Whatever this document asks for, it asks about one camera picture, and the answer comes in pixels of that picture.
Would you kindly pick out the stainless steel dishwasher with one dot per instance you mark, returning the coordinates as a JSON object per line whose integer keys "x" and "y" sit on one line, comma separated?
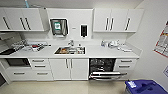
{"x": 103, "y": 74}

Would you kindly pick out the chrome sink faucet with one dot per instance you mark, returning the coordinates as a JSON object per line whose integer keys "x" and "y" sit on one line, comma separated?
{"x": 71, "y": 43}

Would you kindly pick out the blue-label dish soap bottle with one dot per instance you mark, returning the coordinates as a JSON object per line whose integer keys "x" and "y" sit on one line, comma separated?
{"x": 103, "y": 43}

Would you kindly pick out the white two-door base cabinet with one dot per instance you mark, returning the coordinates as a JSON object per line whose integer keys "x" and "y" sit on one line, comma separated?
{"x": 78, "y": 70}

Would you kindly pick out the stainless steel sink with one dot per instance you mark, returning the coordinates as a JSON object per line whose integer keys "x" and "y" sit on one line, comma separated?
{"x": 60, "y": 51}

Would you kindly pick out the stack of white dishes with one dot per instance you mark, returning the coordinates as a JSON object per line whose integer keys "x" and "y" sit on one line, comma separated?
{"x": 113, "y": 44}

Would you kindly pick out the grey paper towel dispenser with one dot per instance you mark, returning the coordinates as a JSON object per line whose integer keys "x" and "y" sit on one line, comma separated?
{"x": 58, "y": 27}

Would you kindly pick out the white dish towel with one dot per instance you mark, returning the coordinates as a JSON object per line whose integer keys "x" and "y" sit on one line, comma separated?
{"x": 125, "y": 49}

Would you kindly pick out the white kitchen drawer unit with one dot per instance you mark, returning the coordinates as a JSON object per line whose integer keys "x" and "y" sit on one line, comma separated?
{"x": 131, "y": 70}
{"x": 46, "y": 69}

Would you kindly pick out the black built-in microwave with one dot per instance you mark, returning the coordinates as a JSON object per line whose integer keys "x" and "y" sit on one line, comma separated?
{"x": 16, "y": 62}

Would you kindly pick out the blue-lid waste bin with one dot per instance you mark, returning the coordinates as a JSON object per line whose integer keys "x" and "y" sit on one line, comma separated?
{"x": 143, "y": 86}

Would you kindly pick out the light blue spray bottle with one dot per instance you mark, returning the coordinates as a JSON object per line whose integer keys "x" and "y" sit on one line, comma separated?
{"x": 27, "y": 4}

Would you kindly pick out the white wide drawer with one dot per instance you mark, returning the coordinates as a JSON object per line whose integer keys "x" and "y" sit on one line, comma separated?
{"x": 18, "y": 76}

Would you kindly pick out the black wall soap dispenser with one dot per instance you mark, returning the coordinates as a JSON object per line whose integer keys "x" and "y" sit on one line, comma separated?
{"x": 84, "y": 30}

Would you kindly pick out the small white wall label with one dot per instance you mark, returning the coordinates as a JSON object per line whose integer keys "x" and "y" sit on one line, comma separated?
{"x": 74, "y": 28}

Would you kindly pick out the white wall cabinet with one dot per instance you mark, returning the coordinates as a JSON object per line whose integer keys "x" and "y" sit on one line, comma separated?
{"x": 118, "y": 13}
{"x": 33, "y": 20}

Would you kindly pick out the large printed wall poster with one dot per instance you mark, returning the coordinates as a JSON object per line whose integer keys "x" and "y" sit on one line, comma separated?
{"x": 163, "y": 41}

